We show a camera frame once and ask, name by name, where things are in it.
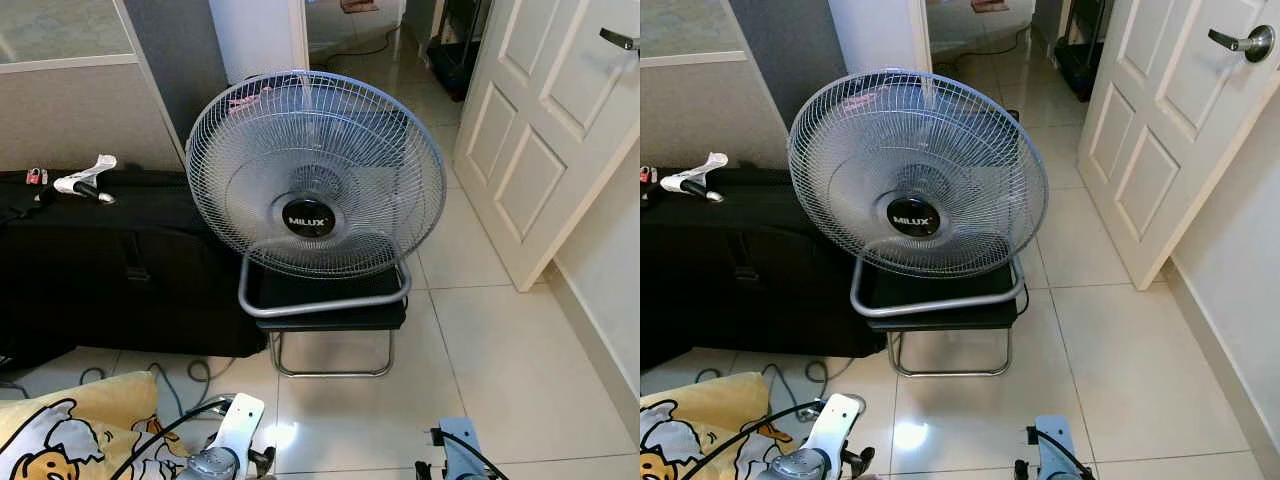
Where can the yellow cartoon egg blanket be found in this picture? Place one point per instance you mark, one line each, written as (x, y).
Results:
(720, 425)
(90, 420)

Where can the black folding stool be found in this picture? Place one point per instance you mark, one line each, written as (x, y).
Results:
(930, 290)
(300, 288)

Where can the black fabric suitcase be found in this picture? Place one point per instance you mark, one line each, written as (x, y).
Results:
(740, 260)
(110, 260)

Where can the grey Milux floor fan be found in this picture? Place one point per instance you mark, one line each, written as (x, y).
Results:
(312, 222)
(915, 220)

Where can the white panel door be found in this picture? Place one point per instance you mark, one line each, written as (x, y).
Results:
(1160, 120)
(540, 120)

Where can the black metal rack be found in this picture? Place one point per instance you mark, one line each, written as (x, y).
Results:
(1080, 55)
(455, 55)

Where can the pink cloth item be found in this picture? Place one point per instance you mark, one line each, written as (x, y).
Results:
(358, 5)
(988, 5)

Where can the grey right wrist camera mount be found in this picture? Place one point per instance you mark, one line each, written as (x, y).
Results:
(1053, 450)
(458, 450)

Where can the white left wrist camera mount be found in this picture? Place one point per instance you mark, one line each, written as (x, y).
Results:
(836, 420)
(240, 420)

